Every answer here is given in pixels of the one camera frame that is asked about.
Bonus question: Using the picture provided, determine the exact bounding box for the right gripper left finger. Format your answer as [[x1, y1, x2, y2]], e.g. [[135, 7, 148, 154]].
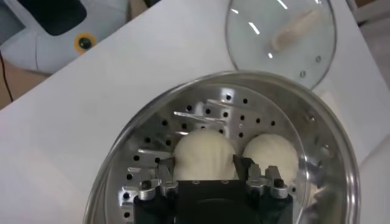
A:
[[137, 156, 180, 201]]

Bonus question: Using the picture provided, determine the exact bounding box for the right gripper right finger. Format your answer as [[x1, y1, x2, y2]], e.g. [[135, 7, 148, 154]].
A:
[[233, 154, 289, 200]]

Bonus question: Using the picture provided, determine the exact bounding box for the white steamed baozi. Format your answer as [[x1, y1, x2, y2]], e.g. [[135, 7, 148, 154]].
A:
[[242, 133, 300, 187], [172, 128, 239, 181]]

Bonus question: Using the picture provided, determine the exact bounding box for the round glass pot lid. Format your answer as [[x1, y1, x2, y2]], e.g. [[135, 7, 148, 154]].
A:
[[224, 0, 338, 90]]

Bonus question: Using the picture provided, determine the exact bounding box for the white robot base body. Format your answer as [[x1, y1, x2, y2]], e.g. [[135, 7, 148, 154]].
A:
[[0, 0, 130, 76]]

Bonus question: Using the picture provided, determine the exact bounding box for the stainless steel steamer basket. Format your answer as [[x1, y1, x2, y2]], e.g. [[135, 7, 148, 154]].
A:
[[81, 70, 362, 224]]

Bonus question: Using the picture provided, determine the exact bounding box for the thin black floor cable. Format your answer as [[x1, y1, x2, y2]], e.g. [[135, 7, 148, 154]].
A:
[[0, 50, 15, 103]]

